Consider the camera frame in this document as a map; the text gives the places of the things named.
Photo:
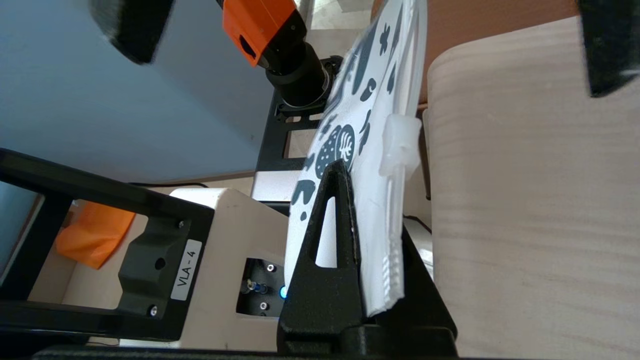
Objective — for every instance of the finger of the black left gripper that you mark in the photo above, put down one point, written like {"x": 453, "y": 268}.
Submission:
{"x": 135, "y": 25}
{"x": 610, "y": 45}

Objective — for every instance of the black cylindrical torso joint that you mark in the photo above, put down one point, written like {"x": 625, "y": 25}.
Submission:
{"x": 300, "y": 75}

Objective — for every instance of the orange soft plastic piece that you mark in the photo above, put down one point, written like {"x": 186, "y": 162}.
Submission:
{"x": 95, "y": 235}

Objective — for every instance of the silver grey base block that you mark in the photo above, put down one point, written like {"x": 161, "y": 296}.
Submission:
{"x": 275, "y": 185}

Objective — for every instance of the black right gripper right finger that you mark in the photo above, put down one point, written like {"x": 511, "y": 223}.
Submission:
{"x": 420, "y": 320}

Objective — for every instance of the black robot torso frame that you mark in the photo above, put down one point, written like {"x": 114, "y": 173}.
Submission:
{"x": 150, "y": 260}

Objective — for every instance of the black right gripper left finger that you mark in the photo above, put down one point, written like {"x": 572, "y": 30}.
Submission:
{"x": 320, "y": 305}

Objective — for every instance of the beige wooden shelf table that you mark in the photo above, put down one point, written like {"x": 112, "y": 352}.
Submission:
{"x": 525, "y": 200}

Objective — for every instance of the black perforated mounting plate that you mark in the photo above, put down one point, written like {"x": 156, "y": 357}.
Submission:
{"x": 280, "y": 140}

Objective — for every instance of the orange robot part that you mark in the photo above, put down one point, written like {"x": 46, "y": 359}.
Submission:
{"x": 260, "y": 25}

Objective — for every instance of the white horse-print zipper pouch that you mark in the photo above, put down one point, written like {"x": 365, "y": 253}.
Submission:
{"x": 370, "y": 175}

